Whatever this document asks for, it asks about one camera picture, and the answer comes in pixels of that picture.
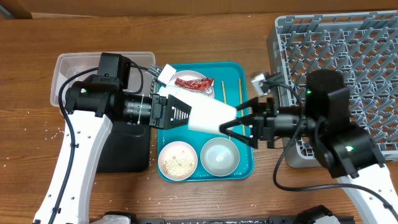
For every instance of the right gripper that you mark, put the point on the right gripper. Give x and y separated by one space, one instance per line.
261 121

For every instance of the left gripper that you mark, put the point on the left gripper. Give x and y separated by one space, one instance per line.
165 107

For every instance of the white paper cup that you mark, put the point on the white paper cup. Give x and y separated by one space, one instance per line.
208 114

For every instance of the red snack wrapper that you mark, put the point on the red snack wrapper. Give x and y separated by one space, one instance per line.
202 85

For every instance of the small white plate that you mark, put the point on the small white plate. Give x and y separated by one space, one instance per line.
177 161

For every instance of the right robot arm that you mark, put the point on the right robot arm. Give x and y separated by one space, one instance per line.
343 148

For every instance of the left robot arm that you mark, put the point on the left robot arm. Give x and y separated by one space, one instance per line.
90 101

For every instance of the grey dishwasher rack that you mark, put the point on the grey dishwasher rack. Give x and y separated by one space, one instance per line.
361 46

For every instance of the large white plate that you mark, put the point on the large white plate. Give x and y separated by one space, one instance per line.
181 93

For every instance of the grey bowl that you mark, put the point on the grey bowl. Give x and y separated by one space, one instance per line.
220 157

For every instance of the teal plastic tray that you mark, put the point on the teal plastic tray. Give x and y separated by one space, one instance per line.
229 72

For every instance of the right wooden chopstick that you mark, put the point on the right wooden chopstick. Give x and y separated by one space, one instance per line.
241 101

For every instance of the wooden chopstick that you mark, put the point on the wooden chopstick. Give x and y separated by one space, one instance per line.
224 98
241 101

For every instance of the left wooden chopstick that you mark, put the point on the left wooden chopstick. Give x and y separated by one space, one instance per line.
224 98

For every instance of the black rectangular tray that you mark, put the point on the black rectangular tray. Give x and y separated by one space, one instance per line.
127 148

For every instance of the clear plastic bin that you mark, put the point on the clear plastic bin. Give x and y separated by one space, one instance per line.
70 64

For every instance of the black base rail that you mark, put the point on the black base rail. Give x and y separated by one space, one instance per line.
318 214

